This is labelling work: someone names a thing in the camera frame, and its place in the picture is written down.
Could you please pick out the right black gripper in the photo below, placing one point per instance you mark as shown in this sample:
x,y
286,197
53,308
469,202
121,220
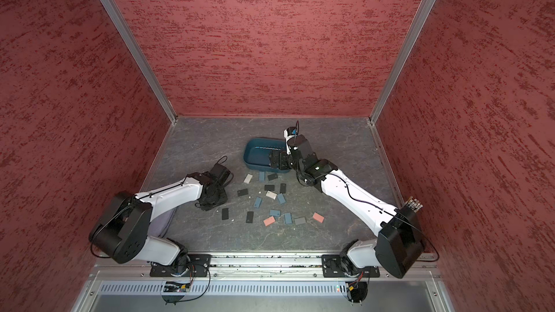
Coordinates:
x,y
274,155

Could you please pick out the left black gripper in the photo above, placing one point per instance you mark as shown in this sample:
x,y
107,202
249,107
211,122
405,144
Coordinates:
x,y
205,206

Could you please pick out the grey eraser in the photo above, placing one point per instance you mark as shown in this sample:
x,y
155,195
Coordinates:
x,y
300,221

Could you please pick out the pink eraser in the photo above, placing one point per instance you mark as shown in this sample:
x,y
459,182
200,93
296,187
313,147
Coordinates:
x,y
269,221
318,217

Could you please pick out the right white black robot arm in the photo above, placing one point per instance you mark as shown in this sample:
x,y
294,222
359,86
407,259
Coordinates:
x,y
399,240

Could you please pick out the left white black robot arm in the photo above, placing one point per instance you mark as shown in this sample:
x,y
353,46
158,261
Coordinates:
x,y
122,231

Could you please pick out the teal plastic storage box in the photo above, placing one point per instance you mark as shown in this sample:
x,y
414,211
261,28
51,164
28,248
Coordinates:
x,y
268,155

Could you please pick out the cream white eraser centre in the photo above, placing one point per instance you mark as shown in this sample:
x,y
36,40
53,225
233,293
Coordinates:
x,y
271,195

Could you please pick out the white eraser near box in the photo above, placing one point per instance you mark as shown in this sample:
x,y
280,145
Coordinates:
x,y
248,178

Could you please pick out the lavender cloth at left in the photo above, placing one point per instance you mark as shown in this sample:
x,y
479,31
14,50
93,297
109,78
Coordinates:
x,y
159,227

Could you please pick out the yellow pencil cup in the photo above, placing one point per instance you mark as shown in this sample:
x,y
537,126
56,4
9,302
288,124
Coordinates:
x,y
414,204

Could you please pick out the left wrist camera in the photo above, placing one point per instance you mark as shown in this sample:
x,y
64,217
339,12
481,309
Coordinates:
x,y
221,174

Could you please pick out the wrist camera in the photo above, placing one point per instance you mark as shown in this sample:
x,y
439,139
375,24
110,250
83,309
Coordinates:
x,y
221,174
296,144

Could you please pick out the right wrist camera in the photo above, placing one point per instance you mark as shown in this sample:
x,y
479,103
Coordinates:
x,y
296,144

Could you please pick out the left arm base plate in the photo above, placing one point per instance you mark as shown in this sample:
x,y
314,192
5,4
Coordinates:
x,y
200,265

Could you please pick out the aluminium front rail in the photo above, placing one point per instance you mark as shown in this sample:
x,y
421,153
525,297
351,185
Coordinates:
x,y
236,266

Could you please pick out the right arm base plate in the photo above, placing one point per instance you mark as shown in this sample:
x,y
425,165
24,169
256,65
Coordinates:
x,y
339,267

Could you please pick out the perforated cable tray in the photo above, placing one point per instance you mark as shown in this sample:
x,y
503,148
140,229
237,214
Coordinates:
x,y
225,288

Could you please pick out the left aluminium corner post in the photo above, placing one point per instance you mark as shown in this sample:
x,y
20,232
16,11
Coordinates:
x,y
117,18

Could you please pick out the aluminium corner post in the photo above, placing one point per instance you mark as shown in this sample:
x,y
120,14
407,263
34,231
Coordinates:
x,y
413,33
117,18

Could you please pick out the right aluminium corner post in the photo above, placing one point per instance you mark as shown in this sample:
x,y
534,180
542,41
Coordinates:
x,y
413,33

